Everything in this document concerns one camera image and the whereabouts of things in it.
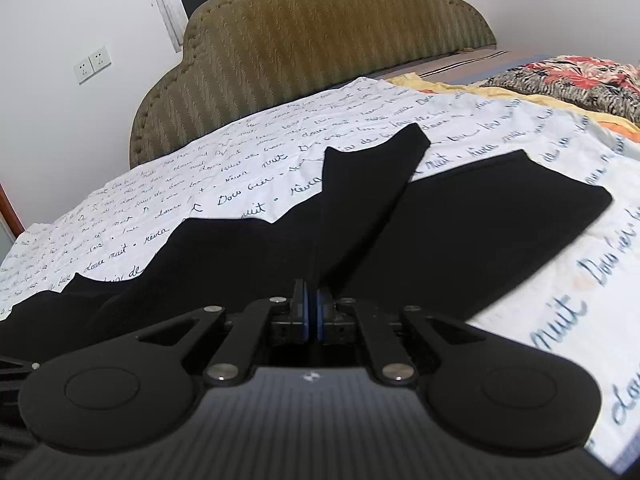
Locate floral patterned pillow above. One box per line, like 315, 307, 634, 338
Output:
487, 56, 640, 124

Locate striped mattress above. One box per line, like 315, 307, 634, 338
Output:
377, 49, 553, 81

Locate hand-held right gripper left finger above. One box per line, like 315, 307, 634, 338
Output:
132, 279, 313, 387

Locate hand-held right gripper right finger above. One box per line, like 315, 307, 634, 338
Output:
315, 286, 490, 387

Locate white framed window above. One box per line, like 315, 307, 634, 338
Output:
144, 0, 237, 52

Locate black pants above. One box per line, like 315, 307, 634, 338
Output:
0, 122, 614, 376

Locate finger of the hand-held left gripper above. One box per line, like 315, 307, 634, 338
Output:
0, 354, 42, 378

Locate yellow cloth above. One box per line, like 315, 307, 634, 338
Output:
389, 72, 640, 147

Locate white script printed bedsheet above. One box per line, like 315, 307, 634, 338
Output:
0, 76, 640, 476

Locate olive upholstered headboard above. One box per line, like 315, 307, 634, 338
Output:
129, 0, 498, 170

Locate wooden door frame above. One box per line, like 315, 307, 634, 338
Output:
0, 182, 26, 263

